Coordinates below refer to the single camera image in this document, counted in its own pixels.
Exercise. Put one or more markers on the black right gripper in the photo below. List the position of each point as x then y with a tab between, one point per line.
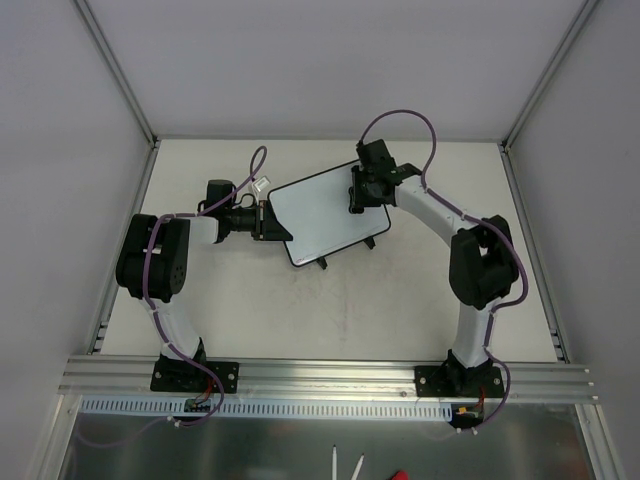
357	191

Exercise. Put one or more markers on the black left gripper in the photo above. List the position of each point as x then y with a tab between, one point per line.
260	223

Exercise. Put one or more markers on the small black-framed whiteboard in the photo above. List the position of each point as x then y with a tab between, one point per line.
315	211

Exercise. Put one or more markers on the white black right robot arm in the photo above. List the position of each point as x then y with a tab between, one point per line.
482	266

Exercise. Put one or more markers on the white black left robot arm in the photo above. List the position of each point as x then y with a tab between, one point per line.
153	260

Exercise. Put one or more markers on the white stick left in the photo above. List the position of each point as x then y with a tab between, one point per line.
334	463

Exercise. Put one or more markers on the white stick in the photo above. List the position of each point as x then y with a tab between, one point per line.
358	467
334	463

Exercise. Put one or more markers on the white stick right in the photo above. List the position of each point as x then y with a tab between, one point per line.
358	467

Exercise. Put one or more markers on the red object at bottom edge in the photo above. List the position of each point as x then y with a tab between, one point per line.
400	475

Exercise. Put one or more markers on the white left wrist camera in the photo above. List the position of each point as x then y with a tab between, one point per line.
260	186

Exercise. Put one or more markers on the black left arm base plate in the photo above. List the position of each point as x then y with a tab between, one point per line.
177	376

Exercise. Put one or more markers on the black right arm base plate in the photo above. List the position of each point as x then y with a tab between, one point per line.
442	381

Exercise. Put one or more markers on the aluminium mounting rail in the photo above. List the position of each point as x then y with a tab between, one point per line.
327	380

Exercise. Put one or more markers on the white slotted cable duct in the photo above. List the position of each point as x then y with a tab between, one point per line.
272	409

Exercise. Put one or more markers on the left aluminium frame post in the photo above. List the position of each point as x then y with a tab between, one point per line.
107	54

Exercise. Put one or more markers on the aluminium frame post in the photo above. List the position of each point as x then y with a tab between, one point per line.
107	54
559	55

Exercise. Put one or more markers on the right aluminium frame post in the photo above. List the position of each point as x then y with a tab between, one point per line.
559	55

